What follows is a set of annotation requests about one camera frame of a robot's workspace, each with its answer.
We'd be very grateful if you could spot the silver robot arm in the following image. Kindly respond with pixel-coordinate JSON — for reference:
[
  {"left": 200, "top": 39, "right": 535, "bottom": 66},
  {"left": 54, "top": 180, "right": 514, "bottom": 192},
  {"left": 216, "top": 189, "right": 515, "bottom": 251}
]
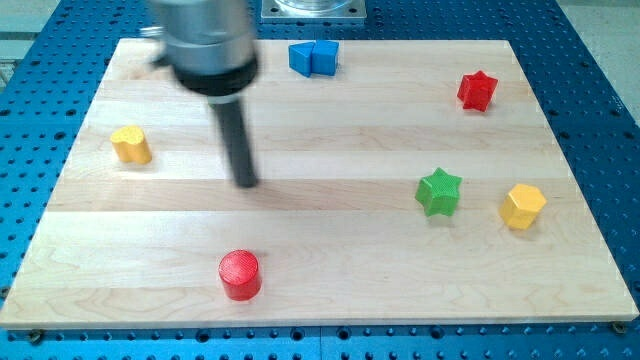
[{"left": 148, "top": 0, "right": 258, "bottom": 97}]

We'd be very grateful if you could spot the yellow hexagon block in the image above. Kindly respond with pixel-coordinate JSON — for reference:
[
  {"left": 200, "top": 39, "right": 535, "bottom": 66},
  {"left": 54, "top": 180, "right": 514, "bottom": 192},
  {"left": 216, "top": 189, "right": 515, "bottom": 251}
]
[{"left": 499, "top": 184, "right": 547, "bottom": 230}]

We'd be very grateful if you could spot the light wooden board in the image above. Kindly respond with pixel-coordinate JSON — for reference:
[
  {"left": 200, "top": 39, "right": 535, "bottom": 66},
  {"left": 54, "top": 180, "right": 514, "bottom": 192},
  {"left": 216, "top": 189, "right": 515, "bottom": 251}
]
[{"left": 1, "top": 39, "right": 638, "bottom": 329}]

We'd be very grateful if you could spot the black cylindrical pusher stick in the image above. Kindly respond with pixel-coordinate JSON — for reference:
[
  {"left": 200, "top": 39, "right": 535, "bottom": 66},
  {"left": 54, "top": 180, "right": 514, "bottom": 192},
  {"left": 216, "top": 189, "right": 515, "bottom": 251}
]
[{"left": 208, "top": 95, "right": 258, "bottom": 188}]

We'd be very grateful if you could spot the green star block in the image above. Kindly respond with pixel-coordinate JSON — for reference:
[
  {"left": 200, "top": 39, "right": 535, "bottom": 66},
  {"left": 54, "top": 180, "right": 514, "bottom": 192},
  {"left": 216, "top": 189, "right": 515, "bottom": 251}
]
[{"left": 415, "top": 168, "right": 462, "bottom": 217}]

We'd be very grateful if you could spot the red cylinder block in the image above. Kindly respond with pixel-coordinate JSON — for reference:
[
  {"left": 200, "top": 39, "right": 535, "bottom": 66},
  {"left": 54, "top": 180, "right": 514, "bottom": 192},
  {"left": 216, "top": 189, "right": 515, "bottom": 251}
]
[{"left": 218, "top": 249, "right": 262, "bottom": 301}]

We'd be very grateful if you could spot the blue cube block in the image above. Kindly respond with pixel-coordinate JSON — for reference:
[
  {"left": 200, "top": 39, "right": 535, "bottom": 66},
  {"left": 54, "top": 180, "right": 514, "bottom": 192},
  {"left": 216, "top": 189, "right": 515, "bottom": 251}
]
[{"left": 311, "top": 40, "right": 339, "bottom": 76}]

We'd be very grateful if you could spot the blue triangle block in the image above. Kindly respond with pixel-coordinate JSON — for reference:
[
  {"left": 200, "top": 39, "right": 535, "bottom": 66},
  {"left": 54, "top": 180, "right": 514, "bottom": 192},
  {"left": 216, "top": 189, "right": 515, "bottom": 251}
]
[{"left": 288, "top": 42, "right": 315, "bottom": 77}]

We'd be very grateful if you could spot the red star block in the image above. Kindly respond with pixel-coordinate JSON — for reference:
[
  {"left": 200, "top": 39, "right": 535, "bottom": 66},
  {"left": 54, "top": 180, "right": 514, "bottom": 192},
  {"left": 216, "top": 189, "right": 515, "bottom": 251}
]
[{"left": 457, "top": 70, "right": 498, "bottom": 112}]

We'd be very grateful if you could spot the left board clamp screw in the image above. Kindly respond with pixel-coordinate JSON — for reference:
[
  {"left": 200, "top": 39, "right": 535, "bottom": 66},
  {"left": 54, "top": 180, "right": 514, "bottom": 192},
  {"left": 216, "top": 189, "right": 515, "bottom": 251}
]
[{"left": 25, "top": 329, "right": 46, "bottom": 346}]

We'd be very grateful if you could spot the board clamp screw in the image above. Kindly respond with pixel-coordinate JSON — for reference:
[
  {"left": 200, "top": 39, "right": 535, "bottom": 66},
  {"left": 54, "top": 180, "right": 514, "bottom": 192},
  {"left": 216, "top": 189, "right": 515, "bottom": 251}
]
[
  {"left": 25, "top": 329, "right": 46, "bottom": 346},
  {"left": 610, "top": 321, "right": 627, "bottom": 335}
]

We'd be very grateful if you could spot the right board clamp screw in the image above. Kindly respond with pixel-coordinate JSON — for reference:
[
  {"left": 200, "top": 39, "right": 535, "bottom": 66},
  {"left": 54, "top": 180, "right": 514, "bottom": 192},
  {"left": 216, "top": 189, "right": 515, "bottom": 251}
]
[{"left": 610, "top": 321, "right": 627, "bottom": 335}]

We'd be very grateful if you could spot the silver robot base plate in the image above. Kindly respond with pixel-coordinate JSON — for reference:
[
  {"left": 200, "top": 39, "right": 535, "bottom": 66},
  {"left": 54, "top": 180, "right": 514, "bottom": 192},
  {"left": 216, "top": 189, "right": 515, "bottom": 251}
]
[{"left": 260, "top": 0, "right": 367, "bottom": 23}]

